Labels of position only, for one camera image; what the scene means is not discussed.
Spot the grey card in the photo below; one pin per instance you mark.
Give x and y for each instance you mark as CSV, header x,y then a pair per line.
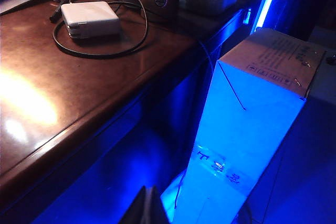
x,y
23,1

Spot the tall cardboard box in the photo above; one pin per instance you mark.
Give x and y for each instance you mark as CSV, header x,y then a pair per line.
x,y
236,129

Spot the blue lit vertical post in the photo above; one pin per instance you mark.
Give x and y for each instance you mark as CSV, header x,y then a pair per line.
x,y
267,1

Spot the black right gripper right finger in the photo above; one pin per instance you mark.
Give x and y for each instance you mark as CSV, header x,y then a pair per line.
x,y
158,211

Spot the black pen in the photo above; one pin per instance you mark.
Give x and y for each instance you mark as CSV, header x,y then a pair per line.
x,y
59,9

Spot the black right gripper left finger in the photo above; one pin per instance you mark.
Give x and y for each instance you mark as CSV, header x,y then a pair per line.
x,y
141,208

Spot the white power adapter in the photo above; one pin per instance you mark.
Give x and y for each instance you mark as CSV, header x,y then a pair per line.
x,y
89,18

